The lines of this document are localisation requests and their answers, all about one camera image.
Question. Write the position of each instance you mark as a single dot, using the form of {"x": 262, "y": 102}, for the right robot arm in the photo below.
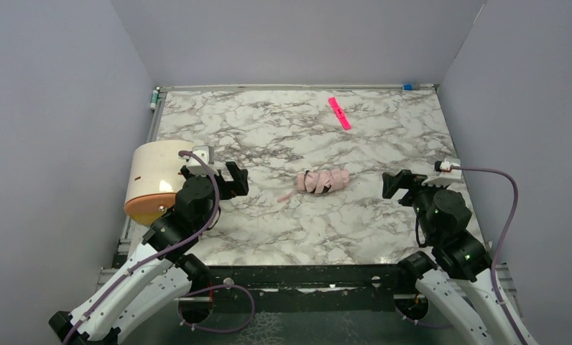
{"x": 459, "y": 277}

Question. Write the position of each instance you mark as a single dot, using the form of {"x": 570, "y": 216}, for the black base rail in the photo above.
{"x": 307, "y": 289}

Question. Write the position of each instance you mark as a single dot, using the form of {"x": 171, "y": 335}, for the cream cylindrical umbrella bin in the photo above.
{"x": 156, "y": 177}

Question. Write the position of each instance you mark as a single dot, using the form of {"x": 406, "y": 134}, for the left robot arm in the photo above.
{"x": 161, "y": 267}

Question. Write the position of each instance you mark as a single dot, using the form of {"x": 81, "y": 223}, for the pink highlighter marker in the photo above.
{"x": 340, "y": 113}

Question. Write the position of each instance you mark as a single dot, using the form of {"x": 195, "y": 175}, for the pink folding umbrella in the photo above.
{"x": 319, "y": 182}

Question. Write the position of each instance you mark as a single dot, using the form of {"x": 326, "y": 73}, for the green white marker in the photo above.
{"x": 154, "y": 99}

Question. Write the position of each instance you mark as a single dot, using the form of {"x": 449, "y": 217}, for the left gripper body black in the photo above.
{"x": 223, "y": 183}

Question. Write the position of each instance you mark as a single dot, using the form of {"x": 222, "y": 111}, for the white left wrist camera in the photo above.
{"x": 200, "y": 159}

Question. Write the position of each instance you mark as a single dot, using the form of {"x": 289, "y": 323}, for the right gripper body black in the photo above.
{"x": 410, "y": 187}

